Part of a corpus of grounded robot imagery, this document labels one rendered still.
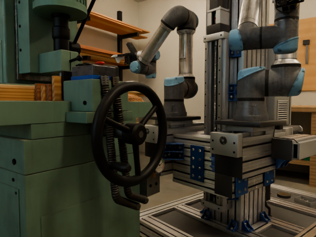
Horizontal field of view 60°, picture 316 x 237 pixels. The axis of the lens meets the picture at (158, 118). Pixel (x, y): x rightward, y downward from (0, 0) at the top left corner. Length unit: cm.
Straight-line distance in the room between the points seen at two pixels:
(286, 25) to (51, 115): 77
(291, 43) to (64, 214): 87
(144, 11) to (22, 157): 461
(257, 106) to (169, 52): 360
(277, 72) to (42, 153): 93
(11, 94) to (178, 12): 106
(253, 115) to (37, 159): 84
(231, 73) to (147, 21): 375
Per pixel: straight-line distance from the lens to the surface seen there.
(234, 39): 101
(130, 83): 73
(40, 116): 79
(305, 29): 404
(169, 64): 470
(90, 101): 77
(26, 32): 110
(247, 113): 122
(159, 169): 106
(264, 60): 166
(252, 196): 164
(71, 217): 89
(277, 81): 123
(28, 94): 95
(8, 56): 114
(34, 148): 79
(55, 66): 99
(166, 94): 157
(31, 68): 106
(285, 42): 99
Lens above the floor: 89
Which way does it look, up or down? 3 degrees down
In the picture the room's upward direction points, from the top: straight up
